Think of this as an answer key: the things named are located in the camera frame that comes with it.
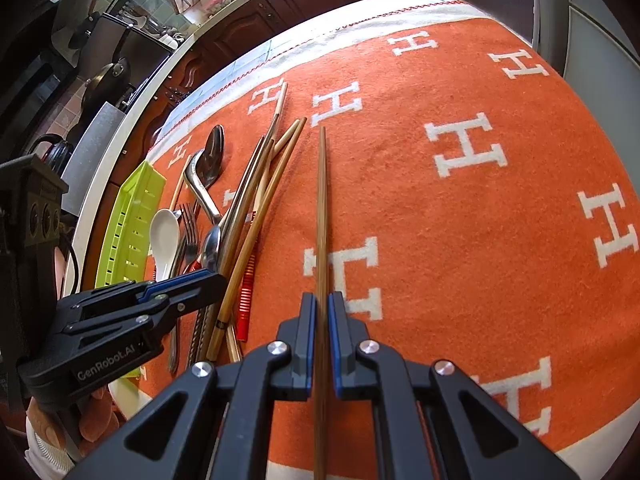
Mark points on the black range hood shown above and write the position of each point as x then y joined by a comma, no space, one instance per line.
25,70

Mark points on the black pressure cooker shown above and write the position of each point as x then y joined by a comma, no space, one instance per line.
52,152

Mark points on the dark brown wooden chopstick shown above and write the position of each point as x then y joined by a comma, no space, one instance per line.
325,240
319,240

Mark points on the bronze metal chopstick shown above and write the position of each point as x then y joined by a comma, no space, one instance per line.
240,195
227,240

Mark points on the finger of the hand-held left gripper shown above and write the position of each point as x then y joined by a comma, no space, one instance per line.
175,278
200,292

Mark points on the person's left hand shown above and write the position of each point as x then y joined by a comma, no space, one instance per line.
95,420

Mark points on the low steel splash guard panel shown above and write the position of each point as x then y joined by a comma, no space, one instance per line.
92,155

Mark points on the black wok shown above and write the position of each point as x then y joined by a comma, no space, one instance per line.
107,77

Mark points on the black frying pan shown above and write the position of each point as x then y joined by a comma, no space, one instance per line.
82,35

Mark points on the tall steel splash guard panel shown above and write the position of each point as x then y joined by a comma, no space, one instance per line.
135,55

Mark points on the person's left forearm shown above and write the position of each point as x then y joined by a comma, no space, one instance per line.
42,455

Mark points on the grey refrigerator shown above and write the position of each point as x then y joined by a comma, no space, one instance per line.
590,25

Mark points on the stainless steel spoon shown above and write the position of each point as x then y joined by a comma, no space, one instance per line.
211,250
216,142

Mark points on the white kitchen countertop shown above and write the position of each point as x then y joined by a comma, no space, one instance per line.
145,105

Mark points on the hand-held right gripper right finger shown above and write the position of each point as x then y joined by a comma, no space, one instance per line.
336,345

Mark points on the white ceramic spoon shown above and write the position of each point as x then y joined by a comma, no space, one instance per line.
164,230

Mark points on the green plastic utensil tray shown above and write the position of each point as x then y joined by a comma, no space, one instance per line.
132,210

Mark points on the light blue checked tablecloth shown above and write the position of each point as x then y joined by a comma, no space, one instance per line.
235,67

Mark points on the light bamboo chopstick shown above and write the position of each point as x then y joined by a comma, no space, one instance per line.
286,135
250,255

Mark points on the brown wooden kitchen cabinets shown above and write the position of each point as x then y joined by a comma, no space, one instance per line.
240,25

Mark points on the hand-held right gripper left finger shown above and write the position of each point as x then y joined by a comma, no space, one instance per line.
310,340

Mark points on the orange patterned blanket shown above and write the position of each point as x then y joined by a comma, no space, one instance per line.
450,260

